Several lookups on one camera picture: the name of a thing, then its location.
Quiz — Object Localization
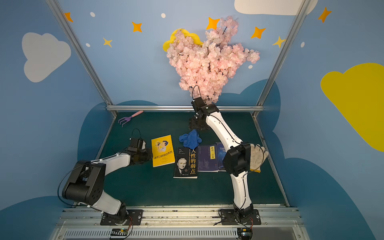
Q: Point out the blue cloth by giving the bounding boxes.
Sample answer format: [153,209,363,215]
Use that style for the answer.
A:
[179,130,202,150]

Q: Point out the purple book yellow label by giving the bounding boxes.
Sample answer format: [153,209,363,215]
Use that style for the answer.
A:
[198,145,219,173]

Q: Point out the black book yellow title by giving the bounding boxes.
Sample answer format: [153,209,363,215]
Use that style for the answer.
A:
[173,147,199,179]

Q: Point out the blue Little Prince book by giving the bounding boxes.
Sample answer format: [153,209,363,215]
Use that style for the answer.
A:
[216,143,227,172]

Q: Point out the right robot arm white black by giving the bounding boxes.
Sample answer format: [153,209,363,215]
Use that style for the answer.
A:
[191,97,254,219]

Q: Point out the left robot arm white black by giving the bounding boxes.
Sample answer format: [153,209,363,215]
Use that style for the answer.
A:
[61,138,152,222]

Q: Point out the purple pink toy rake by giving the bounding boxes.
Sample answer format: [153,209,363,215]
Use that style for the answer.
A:
[118,111,144,127]

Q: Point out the pink blossom artificial tree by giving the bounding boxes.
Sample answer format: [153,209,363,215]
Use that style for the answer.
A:
[163,16,260,104]

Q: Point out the white work glove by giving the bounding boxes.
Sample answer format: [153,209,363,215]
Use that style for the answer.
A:
[250,144,269,173]

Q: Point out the left circuit board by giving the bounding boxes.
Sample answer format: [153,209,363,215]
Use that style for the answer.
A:
[109,229,129,240]

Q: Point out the circuit board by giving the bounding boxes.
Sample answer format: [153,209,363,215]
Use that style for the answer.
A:
[237,228,253,240]
[109,229,129,240]

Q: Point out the right circuit board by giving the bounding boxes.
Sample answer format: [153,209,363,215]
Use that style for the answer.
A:
[237,228,253,240]

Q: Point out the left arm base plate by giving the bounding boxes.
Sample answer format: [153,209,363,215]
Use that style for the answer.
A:
[100,210,144,226]

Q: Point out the aluminium rail front frame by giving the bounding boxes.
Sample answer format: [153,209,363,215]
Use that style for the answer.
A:
[50,205,310,240]

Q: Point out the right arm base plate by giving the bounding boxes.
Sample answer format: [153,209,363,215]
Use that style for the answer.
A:
[219,209,262,226]

